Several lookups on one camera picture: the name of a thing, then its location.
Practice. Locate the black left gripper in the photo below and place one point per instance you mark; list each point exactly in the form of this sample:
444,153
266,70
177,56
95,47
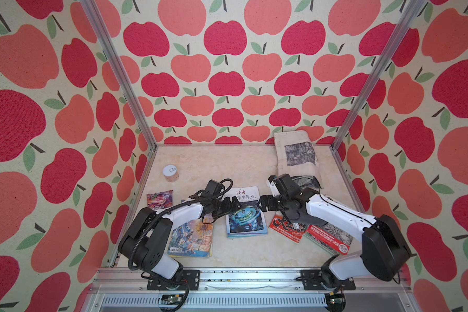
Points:
229,207

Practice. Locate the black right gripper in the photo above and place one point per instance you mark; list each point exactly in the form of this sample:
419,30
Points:
269,201

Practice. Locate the grey green microfibre cloth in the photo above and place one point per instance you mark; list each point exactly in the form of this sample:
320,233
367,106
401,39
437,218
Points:
307,181

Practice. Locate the white book with blue vortex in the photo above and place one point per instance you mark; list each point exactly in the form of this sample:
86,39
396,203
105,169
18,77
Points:
249,220

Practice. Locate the blue robot sunflower magazine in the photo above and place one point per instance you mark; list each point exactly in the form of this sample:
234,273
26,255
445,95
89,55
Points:
192,239

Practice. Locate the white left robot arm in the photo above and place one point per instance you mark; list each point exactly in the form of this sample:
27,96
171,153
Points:
145,241

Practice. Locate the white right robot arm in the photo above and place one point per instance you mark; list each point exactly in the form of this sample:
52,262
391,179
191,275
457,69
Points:
384,249

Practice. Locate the red black manga book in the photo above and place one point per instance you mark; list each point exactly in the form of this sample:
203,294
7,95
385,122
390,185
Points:
291,231

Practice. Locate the red green cover book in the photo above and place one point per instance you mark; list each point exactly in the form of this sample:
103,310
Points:
330,238

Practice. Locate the cream printed canvas bag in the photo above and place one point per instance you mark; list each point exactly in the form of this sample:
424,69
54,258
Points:
296,154

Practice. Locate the clear tape roll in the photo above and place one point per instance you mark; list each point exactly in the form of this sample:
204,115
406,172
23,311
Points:
171,173

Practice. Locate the purple candy bag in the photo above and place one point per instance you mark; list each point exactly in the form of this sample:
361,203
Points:
160,200

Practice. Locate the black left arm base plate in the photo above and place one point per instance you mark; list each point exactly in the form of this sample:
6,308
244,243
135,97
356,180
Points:
189,278

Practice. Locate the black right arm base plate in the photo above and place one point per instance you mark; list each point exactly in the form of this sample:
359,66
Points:
323,280

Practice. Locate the right rear aluminium corner post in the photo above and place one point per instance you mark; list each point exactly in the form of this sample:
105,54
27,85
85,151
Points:
401,29

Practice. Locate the aluminium corner post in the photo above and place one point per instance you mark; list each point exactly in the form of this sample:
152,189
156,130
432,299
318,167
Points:
401,29
97,22

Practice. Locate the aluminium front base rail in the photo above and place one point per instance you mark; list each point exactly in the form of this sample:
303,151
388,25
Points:
248,289

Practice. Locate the left rear aluminium corner post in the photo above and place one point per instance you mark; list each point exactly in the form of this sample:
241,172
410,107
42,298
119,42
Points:
97,22

